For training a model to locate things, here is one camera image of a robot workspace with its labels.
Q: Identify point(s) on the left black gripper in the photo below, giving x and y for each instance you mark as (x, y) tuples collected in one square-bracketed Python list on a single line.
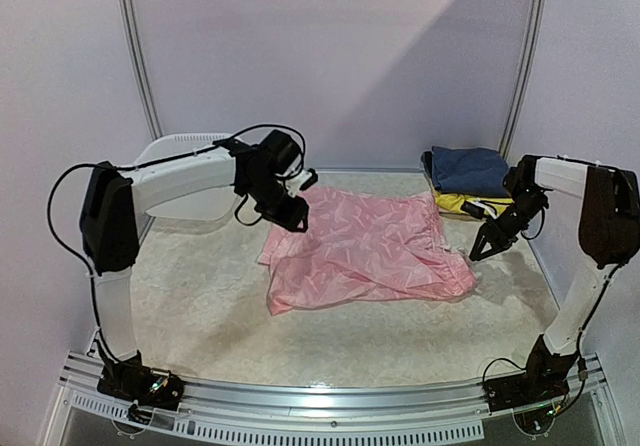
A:
[(292, 218)]

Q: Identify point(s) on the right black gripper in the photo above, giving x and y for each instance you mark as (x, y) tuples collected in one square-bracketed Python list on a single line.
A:
[(503, 228)]

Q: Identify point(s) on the pink garment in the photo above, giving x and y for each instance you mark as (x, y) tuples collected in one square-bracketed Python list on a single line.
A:
[(360, 247)]

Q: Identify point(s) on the navy blue tank top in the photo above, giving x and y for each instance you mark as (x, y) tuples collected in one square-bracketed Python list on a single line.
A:
[(473, 171)]

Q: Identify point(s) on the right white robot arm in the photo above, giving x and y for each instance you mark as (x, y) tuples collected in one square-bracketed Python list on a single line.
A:
[(607, 235)]

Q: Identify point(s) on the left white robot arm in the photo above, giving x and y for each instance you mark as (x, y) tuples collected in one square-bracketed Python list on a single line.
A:
[(116, 212)]

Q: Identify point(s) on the white plastic laundry basket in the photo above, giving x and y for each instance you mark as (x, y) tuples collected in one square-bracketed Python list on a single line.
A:
[(184, 177)]

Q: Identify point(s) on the folded yellow shirt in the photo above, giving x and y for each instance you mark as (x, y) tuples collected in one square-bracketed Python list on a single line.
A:
[(452, 203)]

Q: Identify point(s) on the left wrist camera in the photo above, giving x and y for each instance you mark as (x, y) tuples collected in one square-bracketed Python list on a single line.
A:
[(301, 181)]

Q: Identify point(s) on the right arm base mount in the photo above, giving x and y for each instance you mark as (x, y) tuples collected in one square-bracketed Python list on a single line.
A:
[(545, 380)]

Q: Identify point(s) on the aluminium front rail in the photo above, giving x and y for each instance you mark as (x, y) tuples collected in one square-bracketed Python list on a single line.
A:
[(223, 413)]

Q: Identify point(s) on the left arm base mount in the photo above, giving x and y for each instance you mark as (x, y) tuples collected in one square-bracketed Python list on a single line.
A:
[(130, 380)]

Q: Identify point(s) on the right aluminium frame post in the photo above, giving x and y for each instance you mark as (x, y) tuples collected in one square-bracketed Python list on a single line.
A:
[(526, 60)]

